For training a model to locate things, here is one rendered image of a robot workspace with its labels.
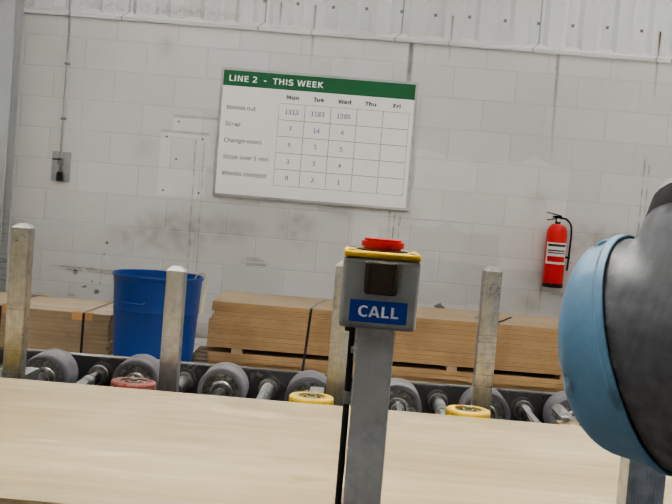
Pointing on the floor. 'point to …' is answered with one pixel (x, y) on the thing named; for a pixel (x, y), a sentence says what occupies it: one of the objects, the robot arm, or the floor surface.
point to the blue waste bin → (150, 312)
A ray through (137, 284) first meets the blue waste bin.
